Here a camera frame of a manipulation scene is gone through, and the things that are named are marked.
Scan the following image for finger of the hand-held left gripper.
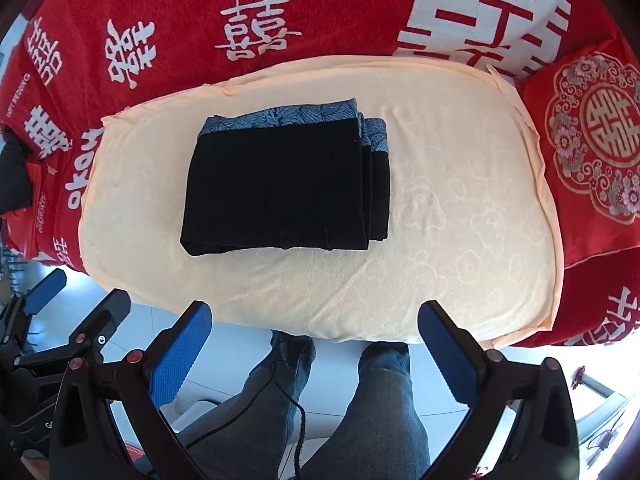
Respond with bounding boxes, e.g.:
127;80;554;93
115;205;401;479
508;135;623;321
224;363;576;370
66;288;132;364
16;267;68;316

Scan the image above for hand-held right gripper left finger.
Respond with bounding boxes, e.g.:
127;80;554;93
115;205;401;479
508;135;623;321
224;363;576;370
48;300;215;480

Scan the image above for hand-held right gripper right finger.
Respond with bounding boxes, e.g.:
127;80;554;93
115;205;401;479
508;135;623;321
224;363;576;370
417;300;578;480

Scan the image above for black pants with blue waistband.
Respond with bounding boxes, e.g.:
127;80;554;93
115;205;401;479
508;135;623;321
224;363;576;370
180;99;391;257

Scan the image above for red glossy bag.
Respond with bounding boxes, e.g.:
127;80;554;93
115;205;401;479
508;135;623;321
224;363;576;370
0;160;57;257

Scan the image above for person's right leg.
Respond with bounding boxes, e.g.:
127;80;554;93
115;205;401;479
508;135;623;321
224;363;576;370
300;341;432;480

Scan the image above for person's leg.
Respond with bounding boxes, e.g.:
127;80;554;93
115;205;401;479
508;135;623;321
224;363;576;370
300;341;432;480
175;330;318;480

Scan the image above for cream towel mat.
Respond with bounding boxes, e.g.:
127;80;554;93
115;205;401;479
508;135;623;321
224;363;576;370
77;54;563;348

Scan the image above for person's left leg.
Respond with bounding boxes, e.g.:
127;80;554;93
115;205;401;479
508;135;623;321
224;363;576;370
175;330;318;480

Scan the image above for black cloth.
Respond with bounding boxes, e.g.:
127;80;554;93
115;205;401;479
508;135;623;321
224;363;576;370
0;127;33;216

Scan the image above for red floral printed cushion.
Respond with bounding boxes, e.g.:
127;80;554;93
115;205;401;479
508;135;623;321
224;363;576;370
515;40;640;268

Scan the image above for red printed blanket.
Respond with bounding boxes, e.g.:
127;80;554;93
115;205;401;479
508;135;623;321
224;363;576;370
0;0;640;348

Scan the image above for black cable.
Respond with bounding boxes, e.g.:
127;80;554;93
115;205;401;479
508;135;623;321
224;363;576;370
185;355;308;480

